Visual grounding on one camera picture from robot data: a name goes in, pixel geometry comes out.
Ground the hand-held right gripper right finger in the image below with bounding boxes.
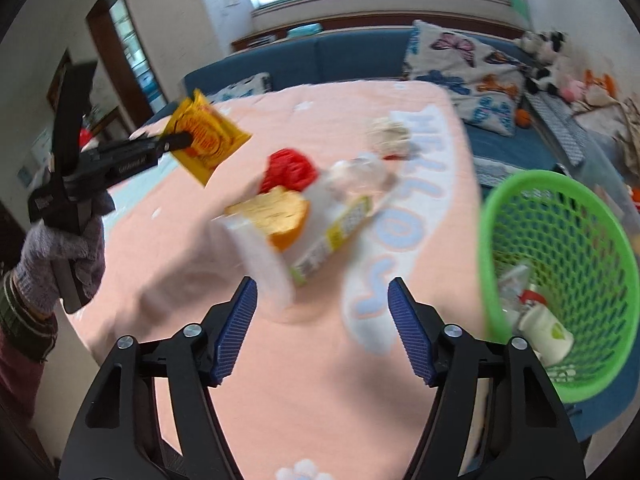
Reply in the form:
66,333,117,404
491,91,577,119
387,276,586,480

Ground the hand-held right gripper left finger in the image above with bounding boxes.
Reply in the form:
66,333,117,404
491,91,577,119
59,276,258,480

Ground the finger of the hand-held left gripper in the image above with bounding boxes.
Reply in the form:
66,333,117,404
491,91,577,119
101,131,194,187

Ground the yellow snack wrapper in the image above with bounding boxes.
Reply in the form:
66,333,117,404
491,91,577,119
161,88,253,189

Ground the white package yellow label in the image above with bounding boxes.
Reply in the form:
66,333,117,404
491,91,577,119
214,180,397,307

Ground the white paper cup green leaf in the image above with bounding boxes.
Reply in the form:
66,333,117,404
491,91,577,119
517,304,575,369

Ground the green plastic basket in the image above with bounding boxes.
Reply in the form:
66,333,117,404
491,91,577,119
477,169,640,404

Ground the person's left forearm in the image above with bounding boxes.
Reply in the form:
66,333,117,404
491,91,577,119
0,270,60,441

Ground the person's left hand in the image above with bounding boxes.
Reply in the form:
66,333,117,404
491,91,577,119
12,199,114,318

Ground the small clear plastic cup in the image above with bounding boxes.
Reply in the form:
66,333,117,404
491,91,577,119
494,263,534,322

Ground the orange yellow wrapper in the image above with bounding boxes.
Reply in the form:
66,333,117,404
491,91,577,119
224,185,310,252

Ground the small butterfly print pillow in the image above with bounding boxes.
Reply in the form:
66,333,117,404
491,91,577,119
206,72,274,104

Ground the red crumpled wrapper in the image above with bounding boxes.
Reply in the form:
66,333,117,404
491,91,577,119
258,148,320,195

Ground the clear plastic container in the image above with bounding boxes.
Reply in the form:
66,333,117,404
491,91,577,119
324,152,397,200

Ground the white round pastry packet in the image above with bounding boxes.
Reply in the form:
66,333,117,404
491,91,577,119
366,116,412,159

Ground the blue sofa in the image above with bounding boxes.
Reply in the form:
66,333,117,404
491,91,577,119
182,26,557,177

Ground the large butterfly print pillow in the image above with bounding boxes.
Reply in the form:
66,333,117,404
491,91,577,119
401,19,534,137

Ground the pink plush toy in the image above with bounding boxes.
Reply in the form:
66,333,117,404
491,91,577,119
559,79,587,102

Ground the beige cloth bag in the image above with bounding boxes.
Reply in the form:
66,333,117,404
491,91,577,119
574,94,640,173

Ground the black white cow plush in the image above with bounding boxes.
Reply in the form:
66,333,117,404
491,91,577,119
519,29,577,96

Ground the orange fox plush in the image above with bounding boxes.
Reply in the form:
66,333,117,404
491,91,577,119
581,70,619,104

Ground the brown door frame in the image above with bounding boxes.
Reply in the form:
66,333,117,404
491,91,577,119
86,0,169,127

